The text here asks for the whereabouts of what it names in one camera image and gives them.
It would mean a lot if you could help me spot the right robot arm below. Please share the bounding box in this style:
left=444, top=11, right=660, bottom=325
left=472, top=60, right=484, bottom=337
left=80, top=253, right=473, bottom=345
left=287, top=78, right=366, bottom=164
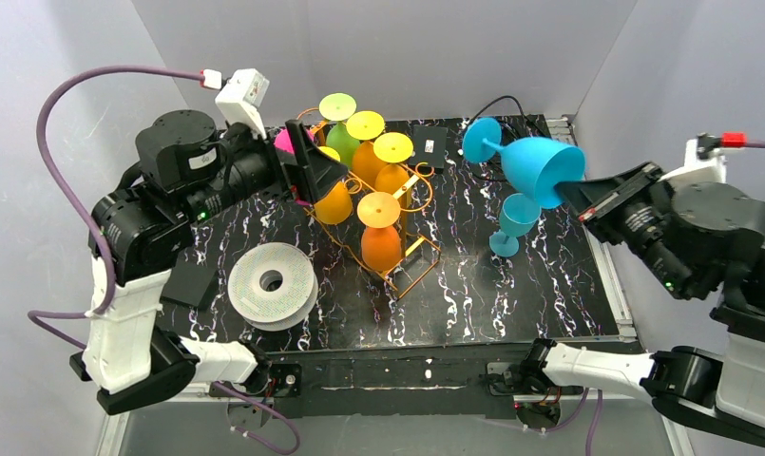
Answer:
left=518, top=162, right=765, bottom=447

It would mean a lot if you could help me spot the yellow-orange wine glass front left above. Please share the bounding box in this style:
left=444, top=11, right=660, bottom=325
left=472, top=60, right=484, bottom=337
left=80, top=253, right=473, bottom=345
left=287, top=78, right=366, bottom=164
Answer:
left=314, top=178, right=353, bottom=225

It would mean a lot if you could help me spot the yellow-orange wine glass back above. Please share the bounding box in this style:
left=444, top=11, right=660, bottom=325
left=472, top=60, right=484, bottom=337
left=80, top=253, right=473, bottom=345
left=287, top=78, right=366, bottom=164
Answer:
left=346, top=110, right=386, bottom=187

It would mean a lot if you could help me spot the blue wine glass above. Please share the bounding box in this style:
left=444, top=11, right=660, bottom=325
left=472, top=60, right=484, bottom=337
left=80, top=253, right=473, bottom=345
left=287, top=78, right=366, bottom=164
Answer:
left=462, top=118, right=586, bottom=209

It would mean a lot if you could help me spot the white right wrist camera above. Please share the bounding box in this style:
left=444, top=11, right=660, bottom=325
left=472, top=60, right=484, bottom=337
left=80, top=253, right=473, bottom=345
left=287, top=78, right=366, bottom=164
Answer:
left=660, top=132, right=747, bottom=189

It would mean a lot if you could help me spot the gold wire glass rack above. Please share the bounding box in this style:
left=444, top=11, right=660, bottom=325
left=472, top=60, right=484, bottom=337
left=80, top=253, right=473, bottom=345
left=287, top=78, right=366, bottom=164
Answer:
left=307, top=120, right=441, bottom=298

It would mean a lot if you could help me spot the orange wine glass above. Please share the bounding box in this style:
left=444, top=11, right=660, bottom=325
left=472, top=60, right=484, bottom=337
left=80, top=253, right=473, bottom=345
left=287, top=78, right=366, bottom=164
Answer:
left=357, top=192, right=403, bottom=273

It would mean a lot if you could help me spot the black power adapter box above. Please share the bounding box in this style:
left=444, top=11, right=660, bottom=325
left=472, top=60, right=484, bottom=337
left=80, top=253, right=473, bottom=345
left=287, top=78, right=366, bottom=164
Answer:
left=408, top=124, right=449, bottom=174

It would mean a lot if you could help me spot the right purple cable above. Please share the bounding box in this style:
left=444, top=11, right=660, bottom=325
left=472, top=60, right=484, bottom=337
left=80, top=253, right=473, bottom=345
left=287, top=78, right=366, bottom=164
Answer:
left=583, top=139, right=765, bottom=456

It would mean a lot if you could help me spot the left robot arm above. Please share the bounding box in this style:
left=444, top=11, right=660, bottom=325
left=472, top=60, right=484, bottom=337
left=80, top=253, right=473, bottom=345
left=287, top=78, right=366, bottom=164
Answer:
left=69, top=109, right=349, bottom=415

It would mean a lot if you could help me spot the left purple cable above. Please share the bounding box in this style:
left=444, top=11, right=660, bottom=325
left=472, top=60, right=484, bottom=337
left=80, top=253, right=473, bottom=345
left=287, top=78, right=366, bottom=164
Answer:
left=28, top=66, right=301, bottom=456

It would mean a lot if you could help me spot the yellow-orange wine glass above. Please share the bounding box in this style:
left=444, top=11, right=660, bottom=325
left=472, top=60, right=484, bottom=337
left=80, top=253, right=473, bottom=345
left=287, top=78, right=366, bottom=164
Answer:
left=373, top=132, right=413, bottom=195
left=314, top=178, right=353, bottom=225
left=346, top=110, right=386, bottom=187

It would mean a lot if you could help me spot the black cable bundle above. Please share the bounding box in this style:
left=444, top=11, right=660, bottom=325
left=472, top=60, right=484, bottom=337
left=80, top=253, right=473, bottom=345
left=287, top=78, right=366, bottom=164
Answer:
left=457, top=95, right=553, bottom=183

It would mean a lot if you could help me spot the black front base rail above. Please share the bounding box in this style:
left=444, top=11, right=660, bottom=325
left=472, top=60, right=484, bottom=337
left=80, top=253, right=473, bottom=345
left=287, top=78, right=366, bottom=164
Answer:
left=267, top=343, right=530, bottom=419

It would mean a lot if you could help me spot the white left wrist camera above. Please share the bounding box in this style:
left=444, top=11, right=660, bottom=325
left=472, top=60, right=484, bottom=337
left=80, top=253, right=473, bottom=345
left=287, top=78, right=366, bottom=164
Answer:
left=200, top=68, right=270, bottom=140

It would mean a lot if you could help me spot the white perforated filament spool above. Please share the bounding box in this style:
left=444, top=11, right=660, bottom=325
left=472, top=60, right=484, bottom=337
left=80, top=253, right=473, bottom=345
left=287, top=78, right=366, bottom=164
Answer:
left=227, top=242, right=318, bottom=332

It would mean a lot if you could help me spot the purple cable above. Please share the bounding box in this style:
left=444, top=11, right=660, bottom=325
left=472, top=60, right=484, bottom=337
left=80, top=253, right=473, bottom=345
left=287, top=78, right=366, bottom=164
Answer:
left=583, top=139, right=765, bottom=456
left=28, top=66, right=301, bottom=456

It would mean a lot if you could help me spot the magenta wine glass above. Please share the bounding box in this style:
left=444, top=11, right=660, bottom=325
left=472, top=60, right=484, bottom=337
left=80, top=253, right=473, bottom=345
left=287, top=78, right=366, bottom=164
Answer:
left=274, top=127, right=315, bottom=207

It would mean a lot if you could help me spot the teal wine glass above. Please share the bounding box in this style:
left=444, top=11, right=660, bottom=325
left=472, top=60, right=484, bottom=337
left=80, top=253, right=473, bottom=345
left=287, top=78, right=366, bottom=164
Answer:
left=488, top=193, right=542, bottom=257

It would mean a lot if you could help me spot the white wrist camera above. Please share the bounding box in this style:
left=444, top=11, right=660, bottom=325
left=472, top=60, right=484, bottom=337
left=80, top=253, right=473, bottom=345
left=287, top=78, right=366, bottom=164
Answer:
left=200, top=68, right=270, bottom=140
left=660, top=132, right=747, bottom=189

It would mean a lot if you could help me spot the yellow-orange wine glass right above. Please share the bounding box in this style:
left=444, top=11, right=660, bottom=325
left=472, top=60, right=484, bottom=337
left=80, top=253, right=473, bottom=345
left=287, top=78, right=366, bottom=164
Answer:
left=373, top=132, right=413, bottom=195

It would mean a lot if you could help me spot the green wine glass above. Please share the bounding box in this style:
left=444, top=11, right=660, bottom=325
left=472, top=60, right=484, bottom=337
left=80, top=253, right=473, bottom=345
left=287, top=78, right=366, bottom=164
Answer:
left=318, top=92, right=360, bottom=166

